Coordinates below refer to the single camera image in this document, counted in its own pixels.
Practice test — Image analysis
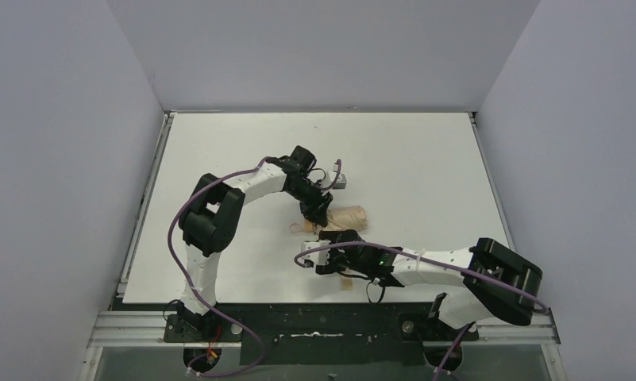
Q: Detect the black and beige umbrella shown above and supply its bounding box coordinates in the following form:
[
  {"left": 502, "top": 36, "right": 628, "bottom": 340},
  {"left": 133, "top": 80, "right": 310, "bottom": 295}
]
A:
[{"left": 288, "top": 206, "right": 370, "bottom": 293}]

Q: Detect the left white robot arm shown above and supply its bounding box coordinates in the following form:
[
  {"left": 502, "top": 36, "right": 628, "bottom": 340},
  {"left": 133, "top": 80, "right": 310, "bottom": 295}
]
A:
[{"left": 169, "top": 146, "right": 333, "bottom": 328}]

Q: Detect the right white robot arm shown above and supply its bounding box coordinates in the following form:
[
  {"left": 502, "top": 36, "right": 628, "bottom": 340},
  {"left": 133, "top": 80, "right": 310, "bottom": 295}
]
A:
[{"left": 295, "top": 229, "right": 543, "bottom": 329}]

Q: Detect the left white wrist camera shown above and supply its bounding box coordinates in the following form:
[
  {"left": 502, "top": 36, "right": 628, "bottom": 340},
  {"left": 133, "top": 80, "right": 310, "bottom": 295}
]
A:
[{"left": 328, "top": 174, "right": 347, "bottom": 191}]

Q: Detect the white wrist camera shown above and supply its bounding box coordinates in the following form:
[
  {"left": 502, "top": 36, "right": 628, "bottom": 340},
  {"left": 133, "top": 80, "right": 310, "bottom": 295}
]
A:
[
  {"left": 328, "top": 174, "right": 347, "bottom": 191},
  {"left": 297, "top": 240, "right": 330, "bottom": 268}
]

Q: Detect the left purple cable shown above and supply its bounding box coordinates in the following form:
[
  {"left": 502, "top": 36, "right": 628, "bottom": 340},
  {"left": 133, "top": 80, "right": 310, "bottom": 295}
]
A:
[{"left": 167, "top": 156, "right": 344, "bottom": 379}]

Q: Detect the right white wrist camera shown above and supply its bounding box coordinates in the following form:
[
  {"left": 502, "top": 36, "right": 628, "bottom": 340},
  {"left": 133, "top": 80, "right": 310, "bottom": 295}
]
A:
[{"left": 297, "top": 240, "right": 330, "bottom": 268}]

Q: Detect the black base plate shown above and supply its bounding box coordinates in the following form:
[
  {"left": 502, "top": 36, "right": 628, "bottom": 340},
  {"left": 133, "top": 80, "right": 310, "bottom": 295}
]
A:
[{"left": 164, "top": 302, "right": 460, "bottom": 366}]

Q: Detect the aluminium frame rail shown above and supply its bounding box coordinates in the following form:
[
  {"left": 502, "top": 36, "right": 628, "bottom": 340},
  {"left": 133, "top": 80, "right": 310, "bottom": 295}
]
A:
[{"left": 76, "top": 310, "right": 568, "bottom": 380}]

